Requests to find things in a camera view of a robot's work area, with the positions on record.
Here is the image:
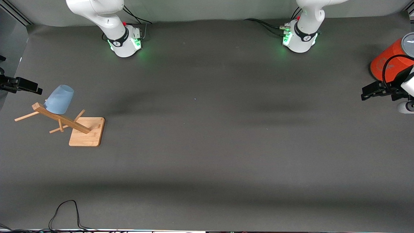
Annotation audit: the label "light blue cup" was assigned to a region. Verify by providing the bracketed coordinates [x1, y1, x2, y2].
[44, 85, 74, 115]

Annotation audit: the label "wooden cup rack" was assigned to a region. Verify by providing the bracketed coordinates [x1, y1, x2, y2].
[14, 102, 105, 147]

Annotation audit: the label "orange cylindrical can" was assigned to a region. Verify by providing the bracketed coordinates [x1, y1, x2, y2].
[370, 32, 414, 81]

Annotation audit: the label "dark grey table mat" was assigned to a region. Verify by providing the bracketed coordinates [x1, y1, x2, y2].
[0, 13, 414, 232]

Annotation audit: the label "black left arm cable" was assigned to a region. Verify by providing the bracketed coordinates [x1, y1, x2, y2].
[382, 54, 414, 93]

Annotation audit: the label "grey aluminium frame rail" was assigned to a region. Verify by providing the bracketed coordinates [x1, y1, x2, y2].
[401, 7, 414, 23]
[0, 0, 33, 26]

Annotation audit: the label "black right arm base cables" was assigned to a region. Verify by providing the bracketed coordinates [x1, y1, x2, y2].
[122, 5, 152, 41]

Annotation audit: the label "black arm base cables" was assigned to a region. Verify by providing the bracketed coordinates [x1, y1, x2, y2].
[122, 5, 152, 41]
[244, 6, 303, 36]

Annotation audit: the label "black left arm base cables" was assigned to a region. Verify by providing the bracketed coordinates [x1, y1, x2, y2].
[244, 6, 303, 36]

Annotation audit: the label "black cable on table edge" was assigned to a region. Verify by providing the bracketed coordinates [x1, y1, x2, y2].
[49, 200, 97, 232]

